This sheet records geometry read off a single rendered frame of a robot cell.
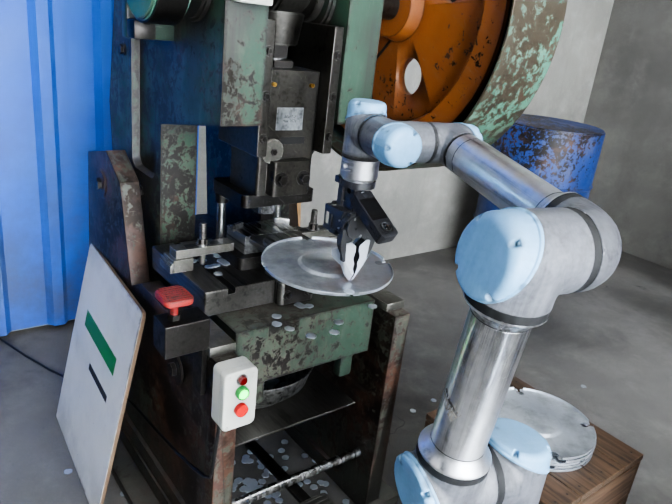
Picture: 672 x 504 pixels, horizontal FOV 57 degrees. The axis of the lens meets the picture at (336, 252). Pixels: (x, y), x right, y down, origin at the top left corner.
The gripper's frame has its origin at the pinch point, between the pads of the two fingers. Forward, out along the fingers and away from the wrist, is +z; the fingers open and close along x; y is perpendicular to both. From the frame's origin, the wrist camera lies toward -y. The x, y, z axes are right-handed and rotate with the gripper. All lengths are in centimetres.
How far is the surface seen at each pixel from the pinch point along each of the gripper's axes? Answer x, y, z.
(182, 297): 32.4, 10.9, 3.5
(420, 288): -148, 113, 80
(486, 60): -33, 3, -44
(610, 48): -330, 146, -49
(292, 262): 6.3, 12.9, 1.1
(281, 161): 2.8, 25.6, -17.9
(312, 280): 7.2, 3.9, 1.5
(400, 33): -34, 32, -47
